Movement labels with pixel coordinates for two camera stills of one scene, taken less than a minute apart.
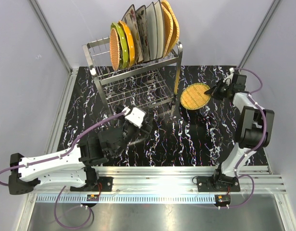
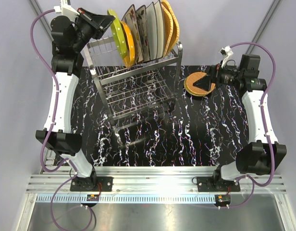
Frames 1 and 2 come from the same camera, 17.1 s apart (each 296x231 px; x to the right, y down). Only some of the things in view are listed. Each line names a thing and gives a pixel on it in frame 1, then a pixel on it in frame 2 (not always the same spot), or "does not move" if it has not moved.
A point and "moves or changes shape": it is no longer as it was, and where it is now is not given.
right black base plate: [217, 183] does not move
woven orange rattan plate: [114, 49] → [193, 78]
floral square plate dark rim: [130, 18] does not move
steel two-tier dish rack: [153, 83] does not move
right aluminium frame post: [273, 6] does not move
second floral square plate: [141, 17] does not move
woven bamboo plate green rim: [192, 96] moves or changes shape
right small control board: [222, 199] does not move
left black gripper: [143, 133] → [104, 21]
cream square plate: [160, 29] does not move
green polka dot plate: [123, 57] moves or changes shape
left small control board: [92, 197] does not move
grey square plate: [152, 31] does not move
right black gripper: [214, 90] → [215, 73]
